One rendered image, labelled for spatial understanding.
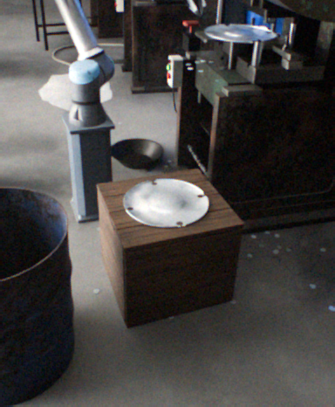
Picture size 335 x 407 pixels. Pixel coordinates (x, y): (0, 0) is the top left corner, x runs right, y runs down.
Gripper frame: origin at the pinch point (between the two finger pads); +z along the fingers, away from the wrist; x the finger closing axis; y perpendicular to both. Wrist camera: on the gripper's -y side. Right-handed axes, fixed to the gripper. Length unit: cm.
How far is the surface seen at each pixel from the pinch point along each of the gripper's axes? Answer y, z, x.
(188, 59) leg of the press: -21.0, 24.4, -6.1
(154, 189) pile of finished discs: 41, 35, -49
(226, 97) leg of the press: 27.0, 23.8, -8.7
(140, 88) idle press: -149, 82, -20
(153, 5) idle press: -150, 32, 14
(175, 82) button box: -20.1, 31.0, -15.6
